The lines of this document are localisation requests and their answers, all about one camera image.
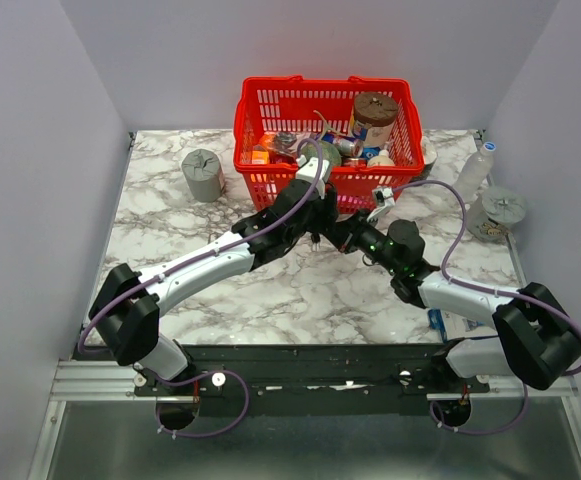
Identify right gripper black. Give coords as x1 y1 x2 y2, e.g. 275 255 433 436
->
333 206 402 274

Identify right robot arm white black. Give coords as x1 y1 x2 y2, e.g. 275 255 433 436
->
327 210 581 392

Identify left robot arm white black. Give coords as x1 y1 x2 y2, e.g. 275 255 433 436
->
88 180 337 395

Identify green melon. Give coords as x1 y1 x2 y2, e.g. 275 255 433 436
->
299 140 342 167

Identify red soda can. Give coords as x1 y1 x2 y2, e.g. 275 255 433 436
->
342 158 367 168

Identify red blue drink can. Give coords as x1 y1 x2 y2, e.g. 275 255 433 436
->
322 133 364 158

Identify crumpled snack packet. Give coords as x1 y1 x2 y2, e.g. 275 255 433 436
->
258 131 314 157

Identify white pump bottle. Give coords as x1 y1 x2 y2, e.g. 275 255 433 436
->
366 149 395 168

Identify orange small box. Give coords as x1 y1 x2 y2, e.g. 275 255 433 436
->
251 150 270 165

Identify red plastic basket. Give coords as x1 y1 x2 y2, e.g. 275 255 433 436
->
233 75 426 215

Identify brown lid cylindrical canister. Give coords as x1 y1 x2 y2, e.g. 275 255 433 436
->
350 92 399 148

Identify grey taped can left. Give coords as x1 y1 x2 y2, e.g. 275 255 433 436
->
181 149 225 203

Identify grey taped can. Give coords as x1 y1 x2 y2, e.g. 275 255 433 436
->
465 186 528 243
181 149 225 203

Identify blue white booklet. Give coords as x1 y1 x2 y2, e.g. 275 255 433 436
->
427 309 497 343

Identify grey taped can right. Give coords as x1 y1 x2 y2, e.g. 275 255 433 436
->
465 186 528 243

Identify clear plastic water bottle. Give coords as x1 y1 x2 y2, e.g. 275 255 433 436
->
453 142 496 203

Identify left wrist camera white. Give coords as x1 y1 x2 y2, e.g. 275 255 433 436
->
295 155 333 199

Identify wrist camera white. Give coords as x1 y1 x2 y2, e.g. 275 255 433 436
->
367 186 395 223
295 155 333 199

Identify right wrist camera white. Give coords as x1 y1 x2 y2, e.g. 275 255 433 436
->
367 186 395 223

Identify black mounting rail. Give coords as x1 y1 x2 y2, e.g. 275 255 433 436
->
132 344 489 429

